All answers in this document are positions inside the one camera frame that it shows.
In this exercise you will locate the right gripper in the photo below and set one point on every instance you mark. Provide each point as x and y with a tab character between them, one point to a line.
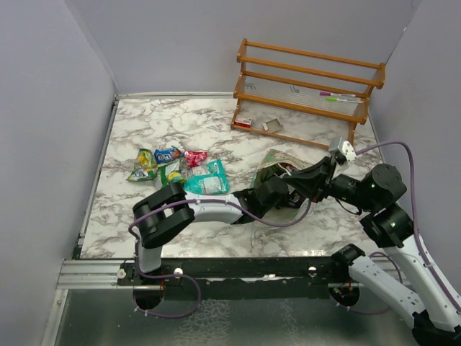
313	181

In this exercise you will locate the white paper bag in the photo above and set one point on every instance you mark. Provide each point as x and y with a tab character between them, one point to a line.
280	164

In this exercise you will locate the pink snack packet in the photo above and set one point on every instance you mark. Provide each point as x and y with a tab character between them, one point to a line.
194	158

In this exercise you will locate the blue M&M packet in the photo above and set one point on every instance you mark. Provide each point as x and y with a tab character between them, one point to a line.
165	156

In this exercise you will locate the yellow green snack packet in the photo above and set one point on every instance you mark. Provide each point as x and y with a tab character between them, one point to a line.
145	167

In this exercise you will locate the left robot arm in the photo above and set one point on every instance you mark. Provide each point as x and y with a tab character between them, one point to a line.
163	215

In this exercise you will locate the green marker pen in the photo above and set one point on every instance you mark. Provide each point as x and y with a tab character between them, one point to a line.
338	99

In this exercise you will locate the pink marker pen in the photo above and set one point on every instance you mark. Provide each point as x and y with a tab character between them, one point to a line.
331	94

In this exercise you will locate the wooden shelf rack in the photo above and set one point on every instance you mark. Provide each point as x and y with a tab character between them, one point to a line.
275	82

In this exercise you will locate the red white small box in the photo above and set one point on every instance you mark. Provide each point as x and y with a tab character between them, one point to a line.
243	122

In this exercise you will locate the teal snack packet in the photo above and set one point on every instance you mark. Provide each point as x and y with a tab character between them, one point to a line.
207	179

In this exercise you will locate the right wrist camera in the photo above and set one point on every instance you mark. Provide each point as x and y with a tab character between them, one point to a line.
341	151

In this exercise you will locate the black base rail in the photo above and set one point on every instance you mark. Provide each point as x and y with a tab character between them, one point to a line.
185	279

